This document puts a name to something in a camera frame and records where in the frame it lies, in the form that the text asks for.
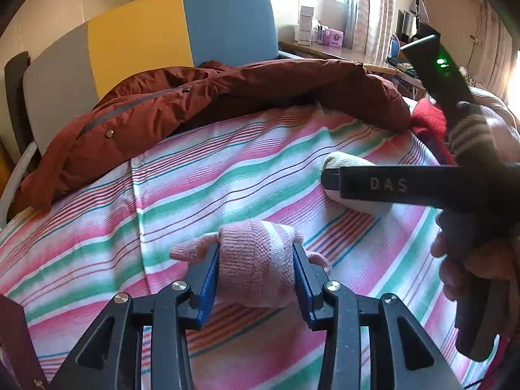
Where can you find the person's right hand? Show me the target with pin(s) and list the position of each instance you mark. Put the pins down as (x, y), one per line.
(467, 272)

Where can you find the maroon jacket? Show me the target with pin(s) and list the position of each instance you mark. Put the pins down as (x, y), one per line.
(203, 89)

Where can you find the black device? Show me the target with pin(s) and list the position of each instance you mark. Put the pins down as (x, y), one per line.
(408, 24)

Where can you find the blue round object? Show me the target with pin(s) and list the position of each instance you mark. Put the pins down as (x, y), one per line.
(394, 44)

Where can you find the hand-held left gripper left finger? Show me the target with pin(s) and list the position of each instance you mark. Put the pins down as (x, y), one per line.
(207, 288)

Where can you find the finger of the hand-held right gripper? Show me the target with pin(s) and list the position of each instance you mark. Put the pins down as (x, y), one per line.
(386, 185)

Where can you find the grey yellow blue chair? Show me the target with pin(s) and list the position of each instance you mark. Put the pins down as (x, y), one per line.
(134, 36)

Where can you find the red garment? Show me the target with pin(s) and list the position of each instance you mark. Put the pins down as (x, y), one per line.
(430, 126)

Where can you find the black upright cushion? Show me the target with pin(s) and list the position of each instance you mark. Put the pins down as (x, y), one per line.
(16, 97)

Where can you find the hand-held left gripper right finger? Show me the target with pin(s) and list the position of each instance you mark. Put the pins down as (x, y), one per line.
(304, 292)

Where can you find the wooden side desk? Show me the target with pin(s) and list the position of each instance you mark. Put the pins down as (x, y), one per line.
(325, 50)

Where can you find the pink striped knit glove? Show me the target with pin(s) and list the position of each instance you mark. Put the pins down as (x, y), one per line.
(256, 260)

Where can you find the striped curtain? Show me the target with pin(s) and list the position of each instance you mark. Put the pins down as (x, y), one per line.
(373, 8)

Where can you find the small purple box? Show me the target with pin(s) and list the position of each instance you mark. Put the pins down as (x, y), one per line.
(335, 37)

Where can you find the white sock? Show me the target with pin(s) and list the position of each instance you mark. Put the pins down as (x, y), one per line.
(349, 159)

